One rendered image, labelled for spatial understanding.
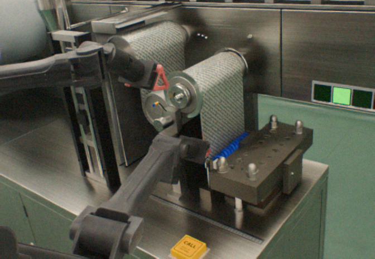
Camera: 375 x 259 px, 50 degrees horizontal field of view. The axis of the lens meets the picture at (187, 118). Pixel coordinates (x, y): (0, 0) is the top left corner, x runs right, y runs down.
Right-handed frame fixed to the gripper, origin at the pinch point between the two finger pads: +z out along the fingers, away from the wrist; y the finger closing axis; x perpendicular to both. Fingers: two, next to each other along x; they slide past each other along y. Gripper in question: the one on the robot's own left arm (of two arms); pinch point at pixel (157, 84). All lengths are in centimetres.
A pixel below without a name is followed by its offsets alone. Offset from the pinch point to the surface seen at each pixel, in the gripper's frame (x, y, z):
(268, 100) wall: 76, -116, 295
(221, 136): -5.4, 3.9, 32.3
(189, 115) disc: -3.4, -0.1, 17.6
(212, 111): 0.1, 4.1, 22.5
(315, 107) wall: 77, -67, 295
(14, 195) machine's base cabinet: -51, -77, 23
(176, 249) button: -40.0, 11.6, 15.0
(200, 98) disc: 1.4, 4.6, 13.7
